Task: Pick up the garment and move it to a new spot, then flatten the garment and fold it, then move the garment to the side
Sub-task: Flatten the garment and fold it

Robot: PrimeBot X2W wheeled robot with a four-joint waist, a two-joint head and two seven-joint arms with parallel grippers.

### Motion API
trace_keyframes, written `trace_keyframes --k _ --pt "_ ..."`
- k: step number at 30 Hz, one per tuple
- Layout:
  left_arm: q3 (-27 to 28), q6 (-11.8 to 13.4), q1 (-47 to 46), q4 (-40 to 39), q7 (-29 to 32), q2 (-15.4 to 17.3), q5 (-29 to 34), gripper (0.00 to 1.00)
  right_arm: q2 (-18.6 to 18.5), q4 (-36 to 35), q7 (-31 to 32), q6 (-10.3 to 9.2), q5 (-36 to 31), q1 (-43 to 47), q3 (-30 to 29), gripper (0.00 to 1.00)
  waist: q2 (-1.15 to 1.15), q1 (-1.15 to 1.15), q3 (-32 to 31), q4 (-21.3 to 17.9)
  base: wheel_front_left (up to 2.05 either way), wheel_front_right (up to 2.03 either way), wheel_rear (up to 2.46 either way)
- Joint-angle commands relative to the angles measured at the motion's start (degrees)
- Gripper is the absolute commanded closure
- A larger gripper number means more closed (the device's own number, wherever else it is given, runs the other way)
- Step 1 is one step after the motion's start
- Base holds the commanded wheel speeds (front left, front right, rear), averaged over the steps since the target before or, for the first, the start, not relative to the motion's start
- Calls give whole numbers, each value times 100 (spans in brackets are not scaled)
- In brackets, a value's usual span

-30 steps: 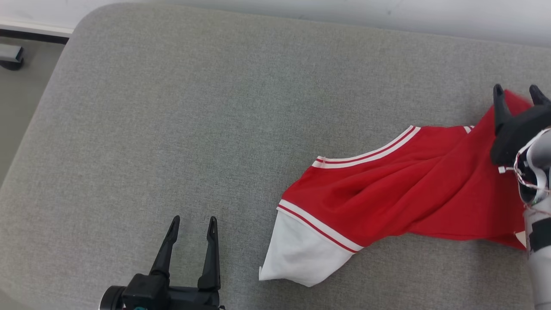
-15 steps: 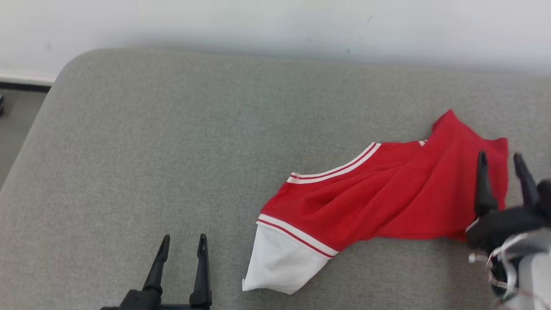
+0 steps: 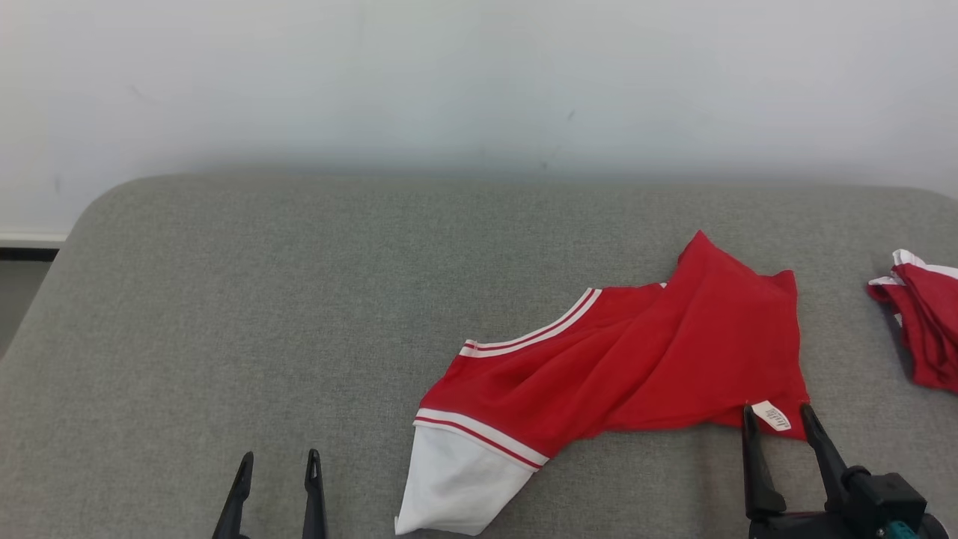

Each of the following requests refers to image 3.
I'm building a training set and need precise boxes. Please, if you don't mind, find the red jersey with white sleeves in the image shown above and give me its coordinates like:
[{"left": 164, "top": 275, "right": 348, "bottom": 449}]
[{"left": 394, "top": 230, "right": 811, "bottom": 538}]

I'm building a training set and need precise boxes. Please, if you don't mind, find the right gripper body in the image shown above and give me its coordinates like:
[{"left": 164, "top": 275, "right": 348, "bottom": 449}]
[{"left": 747, "top": 509, "right": 949, "bottom": 539}]

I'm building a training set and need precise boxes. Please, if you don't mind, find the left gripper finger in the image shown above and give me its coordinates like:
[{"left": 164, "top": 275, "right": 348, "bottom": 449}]
[
  {"left": 302, "top": 448, "right": 329, "bottom": 539},
  {"left": 211, "top": 451, "right": 255, "bottom": 539}
]

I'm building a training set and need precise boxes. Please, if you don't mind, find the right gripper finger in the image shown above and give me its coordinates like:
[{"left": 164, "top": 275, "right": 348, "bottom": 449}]
[
  {"left": 740, "top": 404, "right": 788, "bottom": 522},
  {"left": 799, "top": 403, "right": 851, "bottom": 511}
]

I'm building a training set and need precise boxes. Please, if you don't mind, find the red shirt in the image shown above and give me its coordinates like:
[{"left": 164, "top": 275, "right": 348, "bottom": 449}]
[{"left": 866, "top": 249, "right": 958, "bottom": 395}]

